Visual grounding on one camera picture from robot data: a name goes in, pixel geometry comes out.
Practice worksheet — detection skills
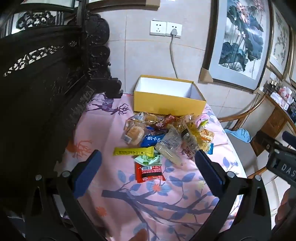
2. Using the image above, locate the floral tissue box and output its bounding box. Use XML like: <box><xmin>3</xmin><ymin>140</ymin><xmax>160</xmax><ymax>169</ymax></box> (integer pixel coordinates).
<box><xmin>270</xmin><ymin>86</ymin><xmax>296</xmax><ymax>110</ymax></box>

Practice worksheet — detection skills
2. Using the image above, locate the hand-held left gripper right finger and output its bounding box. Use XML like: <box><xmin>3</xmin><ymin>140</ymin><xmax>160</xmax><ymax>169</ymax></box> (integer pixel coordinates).
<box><xmin>195</xmin><ymin>150</ymin><xmax>271</xmax><ymax>241</ymax></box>

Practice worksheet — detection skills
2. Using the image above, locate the yellow cardboard box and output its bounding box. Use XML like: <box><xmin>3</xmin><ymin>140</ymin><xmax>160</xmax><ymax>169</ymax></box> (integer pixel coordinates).
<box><xmin>134</xmin><ymin>75</ymin><xmax>207</xmax><ymax>117</ymax></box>

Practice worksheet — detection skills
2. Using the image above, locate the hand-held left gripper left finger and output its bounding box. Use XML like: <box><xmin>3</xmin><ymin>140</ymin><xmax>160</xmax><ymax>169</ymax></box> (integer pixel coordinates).
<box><xmin>23</xmin><ymin>149</ymin><xmax>105</xmax><ymax>241</ymax></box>

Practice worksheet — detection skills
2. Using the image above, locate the round pastry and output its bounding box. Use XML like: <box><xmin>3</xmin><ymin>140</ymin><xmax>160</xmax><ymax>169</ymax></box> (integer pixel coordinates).
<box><xmin>121</xmin><ymin>125</ymin><xmax>145</xmax><ymax>146</ymax></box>

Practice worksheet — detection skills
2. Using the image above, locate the person's right hand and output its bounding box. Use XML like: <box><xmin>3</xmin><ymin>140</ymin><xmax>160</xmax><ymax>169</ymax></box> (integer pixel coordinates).
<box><xmin>275</xmin><ymin>188</ymin><xmax>296</xmax><ymax>229</ymax></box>

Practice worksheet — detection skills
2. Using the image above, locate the blue cloth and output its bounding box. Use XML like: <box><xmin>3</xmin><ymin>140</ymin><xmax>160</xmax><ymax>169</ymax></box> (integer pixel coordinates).
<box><xmin>225</xmin><ymin>128</ymin><xmax>253</xmax><ymax>143</ymax></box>

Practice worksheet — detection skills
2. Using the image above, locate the person's left hand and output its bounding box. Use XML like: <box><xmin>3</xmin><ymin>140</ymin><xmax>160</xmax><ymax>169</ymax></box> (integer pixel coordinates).
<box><xmin>126</xmin><ymin>228</ymin><xmax>149</xmax><ymax>241</ymax></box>

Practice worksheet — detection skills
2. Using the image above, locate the pile of assorted snack packets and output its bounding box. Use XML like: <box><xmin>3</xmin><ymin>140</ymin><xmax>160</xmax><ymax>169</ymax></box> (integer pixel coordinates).
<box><xmin>126</xmin><ymin>112</ymin><xmax>215</xmax><ymax>161</ymax></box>

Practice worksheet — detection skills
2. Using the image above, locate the dark carved wooden screen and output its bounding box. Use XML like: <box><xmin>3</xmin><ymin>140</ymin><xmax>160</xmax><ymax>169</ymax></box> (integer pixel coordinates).
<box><xmin>0</xmin><ymin>0</ymin><xmax>123</xmax><ymax>218</ymax></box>

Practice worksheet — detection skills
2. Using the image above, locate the grey plug and cable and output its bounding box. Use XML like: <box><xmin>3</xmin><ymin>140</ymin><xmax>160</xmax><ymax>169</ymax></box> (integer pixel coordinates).
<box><xmin>169</xmin><ymin>28</ymin><xmax>179</xmax><ymax>79</ymax></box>

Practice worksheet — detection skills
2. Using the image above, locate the white wall socket with plug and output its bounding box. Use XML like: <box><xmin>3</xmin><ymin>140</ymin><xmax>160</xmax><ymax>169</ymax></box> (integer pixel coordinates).
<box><xmin>166</xmin><ymin>22</ymin><xmax>183</xmax><ymax>39</ymax></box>

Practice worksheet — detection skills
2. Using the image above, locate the framed flower branch painting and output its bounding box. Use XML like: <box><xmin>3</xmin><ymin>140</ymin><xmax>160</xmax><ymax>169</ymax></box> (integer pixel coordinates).
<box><xmin>265</xmin><ymin>0</ymin><xmax>292</xmax><ymax>81</ymax></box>

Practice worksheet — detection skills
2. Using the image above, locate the long yellow bar packet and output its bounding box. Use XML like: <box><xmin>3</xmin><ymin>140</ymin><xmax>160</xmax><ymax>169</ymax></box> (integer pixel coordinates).
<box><xmin>113</xmin><ymin>146</ymin><xmax>155</xmax><ymax>157</ymax></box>

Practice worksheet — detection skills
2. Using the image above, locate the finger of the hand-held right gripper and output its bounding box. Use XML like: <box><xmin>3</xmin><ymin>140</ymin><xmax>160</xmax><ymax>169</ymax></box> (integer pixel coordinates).
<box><xmin>282</xmin><ymin>130</ymin><xmax>296</xmax><ymax>146</ymax></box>
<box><xmin>256</xmin><ymin>130</ymin><xmax>287</xmax><ymax>154</ymax></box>

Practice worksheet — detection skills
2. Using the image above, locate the green candy packet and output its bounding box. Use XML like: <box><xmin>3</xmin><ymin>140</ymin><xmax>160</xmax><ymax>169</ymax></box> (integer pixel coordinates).
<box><xmin>134</xmin><ymin>153</ymin><xmax>164</xmax><ymax>166</ymax></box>

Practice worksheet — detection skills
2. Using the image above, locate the blue wafer packet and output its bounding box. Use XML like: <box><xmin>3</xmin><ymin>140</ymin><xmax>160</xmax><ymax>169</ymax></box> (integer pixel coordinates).
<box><xmin>140</xmin><ymin>133</ymin><xmax>168</xmax><ymax>148</ymax></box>

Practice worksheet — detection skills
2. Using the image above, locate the wooden side table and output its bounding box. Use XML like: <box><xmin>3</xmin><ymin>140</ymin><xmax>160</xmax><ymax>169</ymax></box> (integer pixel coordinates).
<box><xmin>250</xmin><ymin>93</ymin><xmax>296</xmax><ymax>158</ymax></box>

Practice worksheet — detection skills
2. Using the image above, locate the wooden armchair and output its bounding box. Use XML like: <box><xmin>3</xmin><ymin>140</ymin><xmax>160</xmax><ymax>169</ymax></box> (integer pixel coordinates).
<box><xmin>217</xmin><ymin>92</ymin><xmax>273</xmax><ymax>179</ymax></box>

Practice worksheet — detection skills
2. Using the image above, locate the clear cracker packet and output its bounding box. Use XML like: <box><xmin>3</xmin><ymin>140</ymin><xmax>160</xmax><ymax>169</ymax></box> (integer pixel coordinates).
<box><xmin>154</xmin><ymin>127</ymin><xmax>184</xmax><ymax>166</ymax></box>

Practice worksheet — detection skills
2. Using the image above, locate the red chocolate packet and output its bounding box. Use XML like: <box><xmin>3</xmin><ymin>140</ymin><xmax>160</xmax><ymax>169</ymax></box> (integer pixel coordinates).
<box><xmin>135</xmin><ymin>162</ymin><xmax>166</xmax><ymax>184</ymax></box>

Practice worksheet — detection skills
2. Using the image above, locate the gold framed painting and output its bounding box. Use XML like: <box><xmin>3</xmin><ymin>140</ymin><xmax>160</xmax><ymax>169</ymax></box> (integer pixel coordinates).
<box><xmin>285</xmin><ymin>23</ymin><xmax>296</xmax><ymax>88</ymax></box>

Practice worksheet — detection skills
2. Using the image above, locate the framed lotus painting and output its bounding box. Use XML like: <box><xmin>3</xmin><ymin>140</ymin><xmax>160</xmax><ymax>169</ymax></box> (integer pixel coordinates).
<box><xmin>199</xmin><ymin>0</ymin><xmax>274</xmax><ymax>93</ymax></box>

